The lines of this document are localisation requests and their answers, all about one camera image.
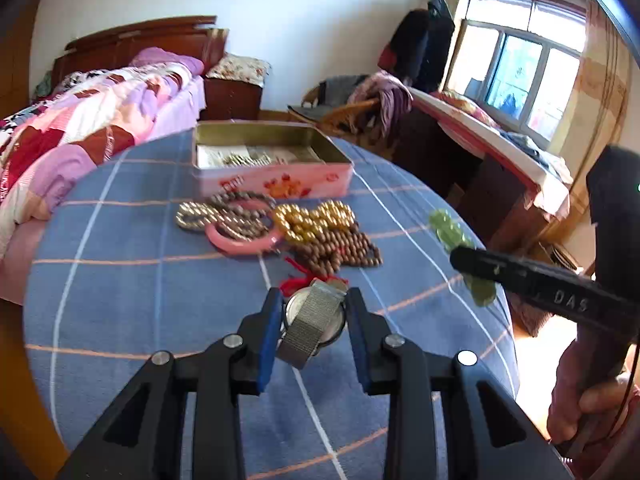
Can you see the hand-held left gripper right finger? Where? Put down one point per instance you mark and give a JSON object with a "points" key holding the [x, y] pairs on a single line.
{"points": [[358, 340]]}

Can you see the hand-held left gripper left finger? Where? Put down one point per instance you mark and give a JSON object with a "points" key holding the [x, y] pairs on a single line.
{"points": [[270, 340]]}

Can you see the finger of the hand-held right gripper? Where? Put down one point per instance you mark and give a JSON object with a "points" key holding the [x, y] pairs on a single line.
{"points": [[530, 280]]}

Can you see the silver mesh band watch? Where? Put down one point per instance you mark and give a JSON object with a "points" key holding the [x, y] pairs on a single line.
{"points": [[306, 330]]}

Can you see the pink bangle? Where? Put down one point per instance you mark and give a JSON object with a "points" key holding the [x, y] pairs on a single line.
{"points": [[235, 246]]}

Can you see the pink tin box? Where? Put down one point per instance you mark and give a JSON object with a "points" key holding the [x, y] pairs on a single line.
{"points": [[300, 180]]}

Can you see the person's right hand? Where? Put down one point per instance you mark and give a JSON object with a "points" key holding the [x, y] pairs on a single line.
{"points": [[597, 402]]}

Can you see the dark wooden desk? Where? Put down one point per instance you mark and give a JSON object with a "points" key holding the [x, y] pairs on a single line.
{"points": [[450, 160]]}

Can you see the blue plaid tablecloth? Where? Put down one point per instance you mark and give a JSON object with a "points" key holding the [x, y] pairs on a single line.
{"points": [[125, 270]]}

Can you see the floral pillow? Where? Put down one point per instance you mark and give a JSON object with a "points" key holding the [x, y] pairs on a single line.
{"points": [[467, 105]]}

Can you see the window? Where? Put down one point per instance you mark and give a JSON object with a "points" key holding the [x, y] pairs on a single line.
{"points": [[515, 65]]}

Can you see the wicker chair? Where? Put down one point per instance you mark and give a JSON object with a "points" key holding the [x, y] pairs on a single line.
{"points": [[345, 117]]}

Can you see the pink purple garments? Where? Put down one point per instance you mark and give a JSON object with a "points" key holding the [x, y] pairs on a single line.
{"points": [[387, 97]]}

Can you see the wooden nightstand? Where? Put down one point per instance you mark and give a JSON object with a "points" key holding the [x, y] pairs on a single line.
{"points": [[232, 102]]}

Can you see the bed with lilac sheet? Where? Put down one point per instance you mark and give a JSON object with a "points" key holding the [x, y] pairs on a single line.
{"points": [[175, 110]]}

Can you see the grey garment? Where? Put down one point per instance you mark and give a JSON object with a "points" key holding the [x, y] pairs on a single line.
{"points": [[342, 87]]}

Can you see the hanging dark coats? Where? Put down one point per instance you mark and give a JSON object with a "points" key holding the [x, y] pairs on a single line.
{"points": [[420, 45]]}

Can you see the floral cloth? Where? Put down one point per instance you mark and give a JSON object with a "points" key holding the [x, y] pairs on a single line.
{"points": [[240, 67]]}

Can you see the pink patchwork quilt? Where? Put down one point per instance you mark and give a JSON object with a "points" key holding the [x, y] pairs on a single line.
{"points": [[75, 130]]}

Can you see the purple pillow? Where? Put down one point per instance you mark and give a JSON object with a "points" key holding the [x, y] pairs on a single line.
{"points": [[170, 60]]}

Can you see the wooden headboard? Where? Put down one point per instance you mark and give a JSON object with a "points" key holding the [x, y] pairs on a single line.
{"points": [[125, 40]]}

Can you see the wooden wardrobe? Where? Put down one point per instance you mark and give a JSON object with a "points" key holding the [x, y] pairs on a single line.
{"points": [[17, 50]]}

